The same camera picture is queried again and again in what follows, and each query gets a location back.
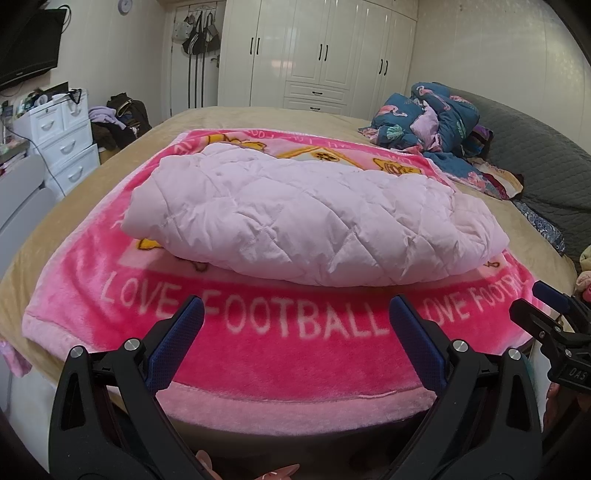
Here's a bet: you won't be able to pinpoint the lavender garment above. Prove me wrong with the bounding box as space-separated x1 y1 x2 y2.
88 105 126 131

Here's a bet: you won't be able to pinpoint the bed with tan sheet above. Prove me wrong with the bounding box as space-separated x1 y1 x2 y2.
0 107 578 384

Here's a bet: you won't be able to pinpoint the red yellow patterned cloth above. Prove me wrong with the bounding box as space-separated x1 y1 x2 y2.
471 159 525 200

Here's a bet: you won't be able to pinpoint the pastel soft cloth pile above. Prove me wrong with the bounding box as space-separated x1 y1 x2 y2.
574 244 591 302

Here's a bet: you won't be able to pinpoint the lilac printed cloth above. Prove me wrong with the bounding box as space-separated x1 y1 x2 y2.
0 340 34 378

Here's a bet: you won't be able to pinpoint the white drawer cabinet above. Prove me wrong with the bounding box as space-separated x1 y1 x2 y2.
11 88 100 197

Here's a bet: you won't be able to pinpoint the pink cartoon printed blanket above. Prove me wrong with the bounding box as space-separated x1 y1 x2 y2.
21 129 557 428

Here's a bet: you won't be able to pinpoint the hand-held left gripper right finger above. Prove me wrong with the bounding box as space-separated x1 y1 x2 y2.
383 294 546 480

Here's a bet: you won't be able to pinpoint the white door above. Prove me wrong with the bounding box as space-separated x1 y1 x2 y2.
170 4 227 117

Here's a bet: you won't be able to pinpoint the hanging bags with straps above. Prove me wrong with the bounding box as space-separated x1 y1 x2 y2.
173 11 222 110

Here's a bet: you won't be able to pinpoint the grey quilted headboard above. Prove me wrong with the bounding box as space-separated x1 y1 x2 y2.
443 88 591 268

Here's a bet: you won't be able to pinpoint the black television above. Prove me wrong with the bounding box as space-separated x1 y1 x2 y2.
0 7 68 90

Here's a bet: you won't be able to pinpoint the blue flamingo print quilt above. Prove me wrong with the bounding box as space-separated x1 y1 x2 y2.
358 82 495 185

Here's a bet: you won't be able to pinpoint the dark floral cloth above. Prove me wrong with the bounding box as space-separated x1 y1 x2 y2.
512 200 567 256

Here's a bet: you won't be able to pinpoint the black cable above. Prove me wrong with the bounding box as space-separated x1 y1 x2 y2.
9 129 66 195

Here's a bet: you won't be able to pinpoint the cluttered white desk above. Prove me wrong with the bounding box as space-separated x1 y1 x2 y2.
0 92 29 168

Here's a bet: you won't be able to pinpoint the white wardrobe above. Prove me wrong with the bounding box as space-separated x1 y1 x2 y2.
217 0 419 118

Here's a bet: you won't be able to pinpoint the pink quilted jacket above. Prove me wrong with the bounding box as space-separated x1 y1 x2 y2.
121 142 511 288

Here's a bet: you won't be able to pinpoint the person's left hand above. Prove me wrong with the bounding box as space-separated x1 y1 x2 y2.
195 450 214 480

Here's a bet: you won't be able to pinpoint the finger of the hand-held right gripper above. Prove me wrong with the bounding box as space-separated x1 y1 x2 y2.
532 281 591 326
510 298 583 363

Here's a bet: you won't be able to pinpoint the black bag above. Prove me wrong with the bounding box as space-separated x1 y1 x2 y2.
92 92 152 151

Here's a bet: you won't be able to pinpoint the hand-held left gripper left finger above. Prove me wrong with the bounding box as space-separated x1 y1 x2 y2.
48 295 218 480

